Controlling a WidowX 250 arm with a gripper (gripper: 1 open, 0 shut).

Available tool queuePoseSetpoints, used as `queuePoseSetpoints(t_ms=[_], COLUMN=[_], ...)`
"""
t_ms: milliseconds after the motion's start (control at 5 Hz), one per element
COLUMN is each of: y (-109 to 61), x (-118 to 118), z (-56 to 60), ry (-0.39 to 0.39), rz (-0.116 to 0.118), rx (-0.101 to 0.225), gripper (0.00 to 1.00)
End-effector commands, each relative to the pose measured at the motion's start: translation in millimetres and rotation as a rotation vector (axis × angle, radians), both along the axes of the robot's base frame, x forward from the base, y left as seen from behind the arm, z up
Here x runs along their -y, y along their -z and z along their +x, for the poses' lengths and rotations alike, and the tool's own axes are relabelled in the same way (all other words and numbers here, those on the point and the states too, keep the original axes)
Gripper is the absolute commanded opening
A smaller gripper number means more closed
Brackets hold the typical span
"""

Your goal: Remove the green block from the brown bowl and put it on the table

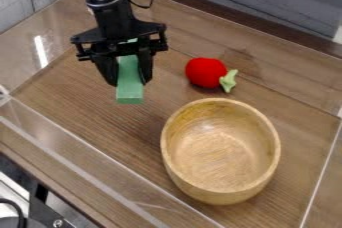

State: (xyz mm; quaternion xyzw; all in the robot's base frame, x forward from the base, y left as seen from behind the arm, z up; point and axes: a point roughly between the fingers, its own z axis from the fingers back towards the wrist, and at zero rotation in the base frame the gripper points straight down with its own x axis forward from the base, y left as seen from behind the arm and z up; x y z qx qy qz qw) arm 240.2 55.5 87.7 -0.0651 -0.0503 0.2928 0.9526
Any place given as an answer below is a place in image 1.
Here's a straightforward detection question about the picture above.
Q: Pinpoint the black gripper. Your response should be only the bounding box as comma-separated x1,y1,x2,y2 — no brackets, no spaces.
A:
71,0,168,87

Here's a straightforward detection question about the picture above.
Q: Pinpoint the green rectangular block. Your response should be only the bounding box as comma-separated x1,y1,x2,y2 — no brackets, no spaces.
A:
115,37,145,105

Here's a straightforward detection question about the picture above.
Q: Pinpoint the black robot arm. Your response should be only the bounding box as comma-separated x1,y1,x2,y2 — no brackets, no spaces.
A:
71,0,168,86

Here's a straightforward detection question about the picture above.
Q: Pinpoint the brown wooden bowl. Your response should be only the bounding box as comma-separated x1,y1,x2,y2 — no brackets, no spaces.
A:
160,98,282,205

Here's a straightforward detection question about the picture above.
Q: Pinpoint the red plush tomato toy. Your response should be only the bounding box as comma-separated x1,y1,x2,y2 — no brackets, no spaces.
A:
184,57,239,93

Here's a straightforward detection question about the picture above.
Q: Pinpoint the clear acrylic enclosure wall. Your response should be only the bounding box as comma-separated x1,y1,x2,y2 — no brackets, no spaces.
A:
0,86,224,228

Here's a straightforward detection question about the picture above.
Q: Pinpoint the black table leg bracket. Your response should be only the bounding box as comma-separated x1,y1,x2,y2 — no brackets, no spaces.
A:
28,184,76,228

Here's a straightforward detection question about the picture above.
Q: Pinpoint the black cable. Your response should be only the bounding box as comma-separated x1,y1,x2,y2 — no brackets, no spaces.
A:
0,198,28,228

